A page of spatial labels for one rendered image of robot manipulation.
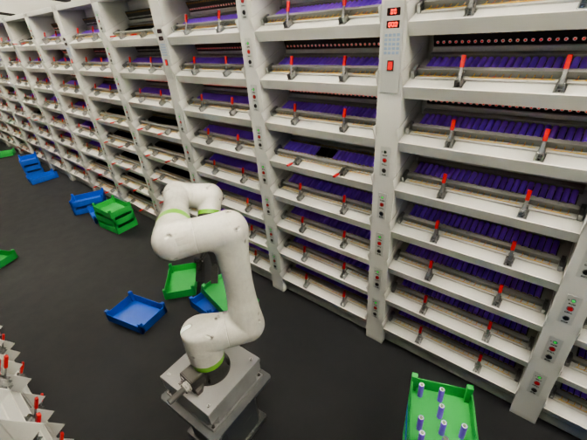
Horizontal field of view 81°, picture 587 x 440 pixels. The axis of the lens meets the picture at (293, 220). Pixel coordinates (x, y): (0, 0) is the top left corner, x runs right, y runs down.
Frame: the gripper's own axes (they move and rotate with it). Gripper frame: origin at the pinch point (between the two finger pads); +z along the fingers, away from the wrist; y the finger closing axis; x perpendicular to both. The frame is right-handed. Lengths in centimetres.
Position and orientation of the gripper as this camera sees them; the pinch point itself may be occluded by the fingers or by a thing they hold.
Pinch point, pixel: (207, 279)
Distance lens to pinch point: 143.4
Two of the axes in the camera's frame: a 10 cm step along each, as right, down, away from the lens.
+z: 0.3, 9.7, -2.5
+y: 1.9, 2.4, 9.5
